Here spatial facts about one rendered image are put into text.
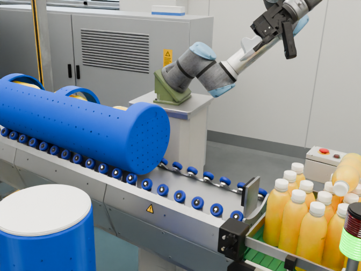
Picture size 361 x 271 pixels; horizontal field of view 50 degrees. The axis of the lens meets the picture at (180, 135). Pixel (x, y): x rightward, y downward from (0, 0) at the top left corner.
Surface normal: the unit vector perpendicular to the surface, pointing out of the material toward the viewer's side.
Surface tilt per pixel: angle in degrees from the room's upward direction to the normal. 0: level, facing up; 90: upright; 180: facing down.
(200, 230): 70
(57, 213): 0
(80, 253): 90
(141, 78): 90
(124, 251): 0
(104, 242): 0
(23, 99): 56
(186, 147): 90
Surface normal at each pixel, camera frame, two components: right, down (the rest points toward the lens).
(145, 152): 0.83, 0.22
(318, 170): -0.56, 0.28
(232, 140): -0.40, 0.07
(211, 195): 0.03, -0.93
